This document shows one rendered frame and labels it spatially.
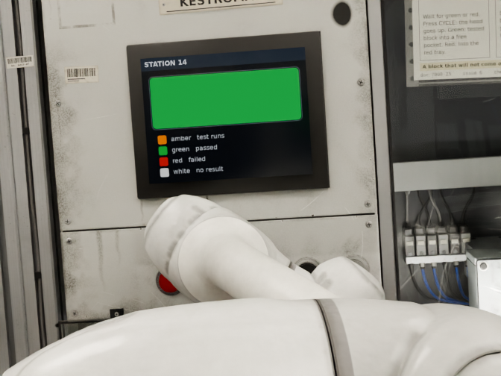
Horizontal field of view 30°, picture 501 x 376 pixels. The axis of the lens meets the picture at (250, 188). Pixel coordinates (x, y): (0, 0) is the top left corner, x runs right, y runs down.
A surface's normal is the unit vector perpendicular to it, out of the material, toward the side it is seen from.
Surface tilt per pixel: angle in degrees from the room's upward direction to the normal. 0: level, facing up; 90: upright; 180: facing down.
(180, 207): 39
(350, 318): 24
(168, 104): 90
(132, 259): 90
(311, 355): 44
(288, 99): 90
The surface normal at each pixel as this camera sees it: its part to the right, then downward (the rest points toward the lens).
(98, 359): -0.18, -0.76
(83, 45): -0.08, 0.07
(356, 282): 0.14, -0.37
